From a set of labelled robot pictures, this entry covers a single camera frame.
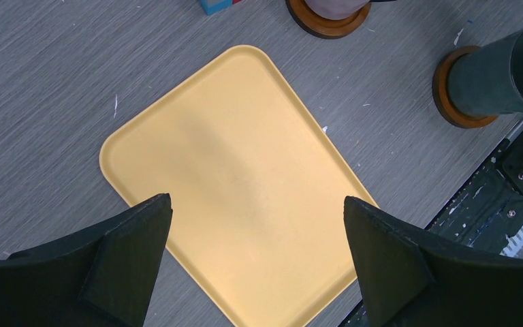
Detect colourful toy brick block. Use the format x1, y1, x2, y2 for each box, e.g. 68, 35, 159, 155
199, 0, 241, 16

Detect brown wooden coaster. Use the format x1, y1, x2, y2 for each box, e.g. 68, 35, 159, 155
285, 0, 371, 39
432, 46, 498, 129

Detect mauve mug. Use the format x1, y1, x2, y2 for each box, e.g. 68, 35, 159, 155
304, 0, 392, 20

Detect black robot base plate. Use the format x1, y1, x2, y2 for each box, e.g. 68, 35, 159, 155
338, 110, 523, 327

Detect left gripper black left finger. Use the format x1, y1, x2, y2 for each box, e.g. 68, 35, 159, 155
0, 193, 172, 326

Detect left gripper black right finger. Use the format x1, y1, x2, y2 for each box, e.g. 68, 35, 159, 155
343, 197, 523, 326

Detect dark green mug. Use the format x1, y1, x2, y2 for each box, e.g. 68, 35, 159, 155
447, 29, 523, 117

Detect yellow tray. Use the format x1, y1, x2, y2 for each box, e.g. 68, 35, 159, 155
99, 45, 373, 326

